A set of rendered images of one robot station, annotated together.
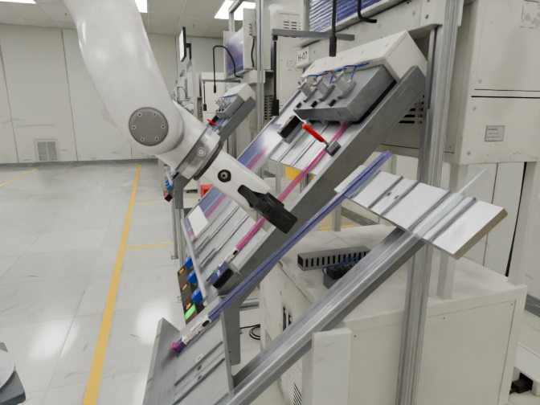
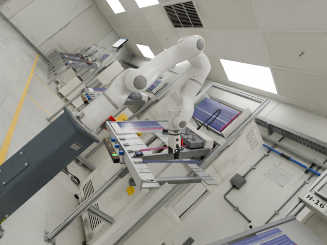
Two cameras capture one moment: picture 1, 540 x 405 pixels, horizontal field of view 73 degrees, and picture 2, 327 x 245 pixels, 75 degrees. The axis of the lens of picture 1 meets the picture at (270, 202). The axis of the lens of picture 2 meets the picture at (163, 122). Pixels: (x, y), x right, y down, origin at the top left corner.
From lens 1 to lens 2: 0.94 m
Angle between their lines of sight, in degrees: 25
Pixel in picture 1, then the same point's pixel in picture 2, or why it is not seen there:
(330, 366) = (162, 191)
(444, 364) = (149, 227)
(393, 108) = (199, 152)
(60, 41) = not seen: outside the picture
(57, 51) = not seen: outside the picture
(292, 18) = (177, 93)
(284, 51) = (166, 98)
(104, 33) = (190, 105)
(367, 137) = (190, 153)
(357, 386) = not seen: hidden behind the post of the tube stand
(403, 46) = (210, 142)
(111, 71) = (187, 112)
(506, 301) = (175, 222)
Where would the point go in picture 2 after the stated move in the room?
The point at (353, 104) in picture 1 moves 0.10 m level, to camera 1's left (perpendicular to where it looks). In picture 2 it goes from (193, 144) to (186, 134)
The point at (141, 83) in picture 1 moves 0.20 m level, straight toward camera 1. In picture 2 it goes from (188, 118) to (210, 131)
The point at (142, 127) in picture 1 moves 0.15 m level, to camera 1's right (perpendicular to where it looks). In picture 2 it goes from (182, 123) to (197, 142)
